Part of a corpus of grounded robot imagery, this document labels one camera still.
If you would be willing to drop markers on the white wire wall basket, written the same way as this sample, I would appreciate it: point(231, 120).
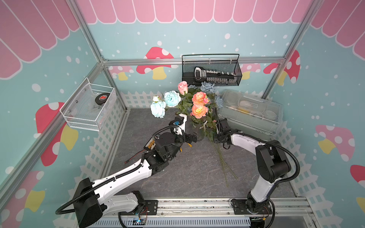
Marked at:
point(81, 112)

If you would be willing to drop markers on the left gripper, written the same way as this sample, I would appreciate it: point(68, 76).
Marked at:
point(189, 139)

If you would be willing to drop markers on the dusty blue flower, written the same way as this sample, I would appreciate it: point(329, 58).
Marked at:
point(213, 94)

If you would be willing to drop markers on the pink orange flower stem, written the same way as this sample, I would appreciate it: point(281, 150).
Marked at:
point(222, 162)
point(228, 168)

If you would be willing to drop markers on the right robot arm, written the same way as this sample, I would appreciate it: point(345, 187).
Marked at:
point(275, 165)

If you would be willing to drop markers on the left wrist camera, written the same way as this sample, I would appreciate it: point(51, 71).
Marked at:
point(179, 124)

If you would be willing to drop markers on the black mesh wall basket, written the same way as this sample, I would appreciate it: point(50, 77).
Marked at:
point(217, 69)

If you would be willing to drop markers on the black red tape measure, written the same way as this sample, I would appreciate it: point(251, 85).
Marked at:
point(101, 99)

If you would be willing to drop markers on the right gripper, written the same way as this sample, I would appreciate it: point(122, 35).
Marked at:
point(215, 138)

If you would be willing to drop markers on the green clear-lid storage box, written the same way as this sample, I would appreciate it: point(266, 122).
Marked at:
point(249, 113)

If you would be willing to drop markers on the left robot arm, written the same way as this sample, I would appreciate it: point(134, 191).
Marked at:
point(93, 199)

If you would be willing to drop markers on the glass flower vase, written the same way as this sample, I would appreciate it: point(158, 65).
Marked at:
point(199, 130)

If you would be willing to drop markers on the pink rose stem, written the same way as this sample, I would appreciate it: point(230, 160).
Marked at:
point(183, 88)

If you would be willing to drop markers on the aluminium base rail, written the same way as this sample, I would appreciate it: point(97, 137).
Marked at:
point(214, 213)

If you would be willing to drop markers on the light blue flower stem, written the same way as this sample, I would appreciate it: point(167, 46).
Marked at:
point(160, 104)

